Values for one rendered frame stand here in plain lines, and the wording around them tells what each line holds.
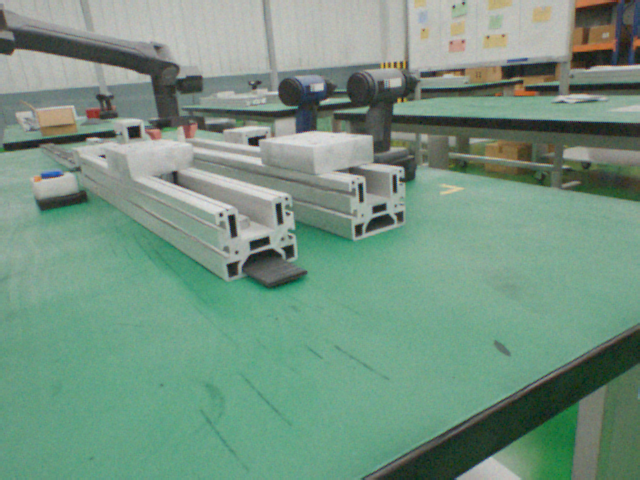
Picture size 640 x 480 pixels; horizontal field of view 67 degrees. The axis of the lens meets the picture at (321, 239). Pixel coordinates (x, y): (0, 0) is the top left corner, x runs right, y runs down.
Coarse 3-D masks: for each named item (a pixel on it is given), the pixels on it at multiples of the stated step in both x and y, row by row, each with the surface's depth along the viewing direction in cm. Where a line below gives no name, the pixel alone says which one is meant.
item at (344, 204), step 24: (192, 144) 127; (216, 144) 115; (240, 144) 109; (216, 168) 99; (240, 168) 92; (264, 168) 82; (360, 168) 73; (384, 168) 69; (288, 192) 78; (312, 192) 72; (336, 192) 69; (360, 192) 66; (384, 192) 70; (312, 216) 74; (336, 216) 68; (360, 216) 66; (384, 216) 72
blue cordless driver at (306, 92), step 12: (288, 84) 100; (300, 84) 101; (312, 84) 103; (324, 84) 107; (336, 84) 116; (288, 96) 101; (300, 96) 101; (312, 96) 104; (324, 96) 108; (300, 108) 105; (312, 108) 106; (300, 120) 105; (312, 120) 107; (300, 132) 106
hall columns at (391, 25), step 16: (384, 0) 845; (400, 0) 831; (384, 16) 853; (400, 16) 839; (384, 32) 861; (400, 32) 847; (384, 48) 868; (400, 48) 854; (384, 64) 865; (400, 64) 860
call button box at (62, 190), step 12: (48, 180) 100; (60, 180) 101; (72, 180) 103; (36, 192) 100; (48, 192) 101; (60, 192) 102; (72, 192) 103; (84, 192) 108; (48, 204) 101; (60, 204) 102; (72, 204) 104
